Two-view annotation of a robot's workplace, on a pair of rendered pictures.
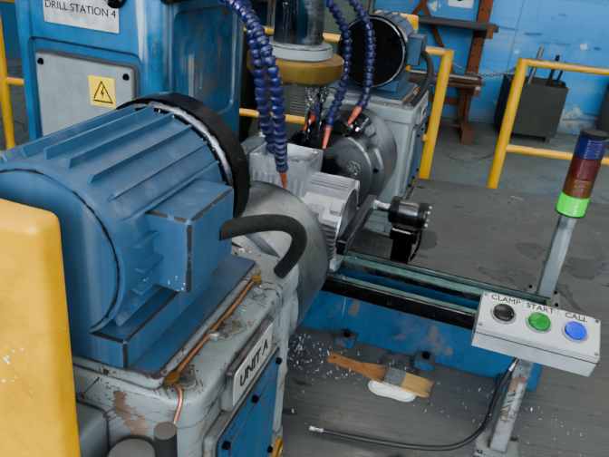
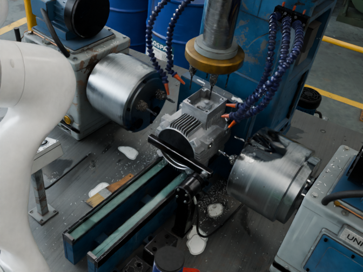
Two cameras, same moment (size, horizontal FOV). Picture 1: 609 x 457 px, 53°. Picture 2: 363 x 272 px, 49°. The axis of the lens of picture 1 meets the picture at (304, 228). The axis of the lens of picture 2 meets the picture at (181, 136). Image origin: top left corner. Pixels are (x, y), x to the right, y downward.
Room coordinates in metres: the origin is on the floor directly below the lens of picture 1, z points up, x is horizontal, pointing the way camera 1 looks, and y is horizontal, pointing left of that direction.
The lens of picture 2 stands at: (1.37, -1.01, 1.90)
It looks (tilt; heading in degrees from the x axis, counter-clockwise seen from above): 41 degrees down; 105
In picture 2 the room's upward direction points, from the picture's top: 9 degrees clockwise
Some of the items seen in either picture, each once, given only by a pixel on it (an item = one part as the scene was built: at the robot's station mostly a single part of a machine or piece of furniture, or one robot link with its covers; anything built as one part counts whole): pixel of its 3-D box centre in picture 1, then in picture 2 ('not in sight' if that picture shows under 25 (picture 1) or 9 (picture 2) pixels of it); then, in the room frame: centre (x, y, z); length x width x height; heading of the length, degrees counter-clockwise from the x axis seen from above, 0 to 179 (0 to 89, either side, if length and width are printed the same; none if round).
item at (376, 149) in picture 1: (344, 157); (280, 179); (1.45, -0.08, 1.04); 0.41 x 0.25 x 0.25; 164
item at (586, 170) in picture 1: (584, 165); not in sight; (1.27, -0.59, 1.14); 0.06 x 0.06 x 0.04
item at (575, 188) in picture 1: (578, 184); not in sight; (1.27, -0.59, 1.10); 0.06 x 0.06 x 0.04
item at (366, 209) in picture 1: (358, 222); (179, 156); (1.13, -0.11, 1.01); 0.26 x 0.04 x 0.03; 164
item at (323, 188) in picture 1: (300, 215); (193, 135); (1.13, 0.01, 1.02); 0.20 x 0.19 x 0.19; 74
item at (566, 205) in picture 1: (572, 203); not in sight; (1.27, -0.59, 1.05); 0.06 x 0.06 x 0.04
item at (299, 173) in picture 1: (285, 169); (203, 108); (1.14, 0.05, 1.11); 0.12 x 0.11 x 0.07; 74
